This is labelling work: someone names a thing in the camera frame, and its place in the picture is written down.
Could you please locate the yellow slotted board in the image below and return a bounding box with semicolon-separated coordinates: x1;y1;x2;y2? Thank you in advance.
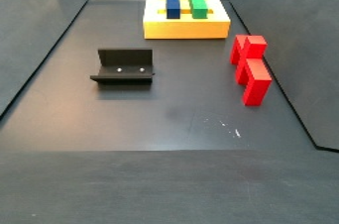
143;0;231;40

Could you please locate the red zigzag block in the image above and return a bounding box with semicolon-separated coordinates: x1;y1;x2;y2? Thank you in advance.
231;35;271;106

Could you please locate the green long block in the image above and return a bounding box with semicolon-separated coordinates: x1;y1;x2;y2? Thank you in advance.
188;0;208;19

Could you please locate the blue long block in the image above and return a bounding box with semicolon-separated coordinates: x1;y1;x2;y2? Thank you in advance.
166;0;180;19

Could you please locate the black angle bracket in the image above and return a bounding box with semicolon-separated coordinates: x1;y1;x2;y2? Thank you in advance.
89;48;154;83

